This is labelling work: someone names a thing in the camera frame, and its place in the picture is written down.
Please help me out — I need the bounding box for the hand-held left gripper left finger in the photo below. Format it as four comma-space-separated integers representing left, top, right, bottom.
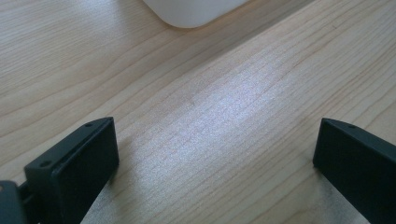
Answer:
23, 117, 120, 224

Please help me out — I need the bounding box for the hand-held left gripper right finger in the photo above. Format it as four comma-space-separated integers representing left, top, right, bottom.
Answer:
312, 118, 396, 224

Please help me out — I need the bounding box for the white rounded tray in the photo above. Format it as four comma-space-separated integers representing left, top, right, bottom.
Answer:
142, 0, 250, 29

